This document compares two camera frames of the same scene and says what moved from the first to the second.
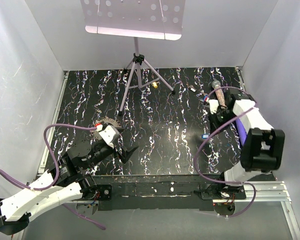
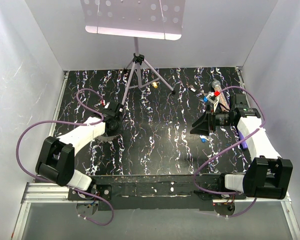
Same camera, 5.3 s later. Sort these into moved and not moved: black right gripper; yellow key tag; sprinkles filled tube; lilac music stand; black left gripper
Moved: black right gripper; black left gripper
Not moved: sprinkles filled tube; lilac music stand; yellow key tag
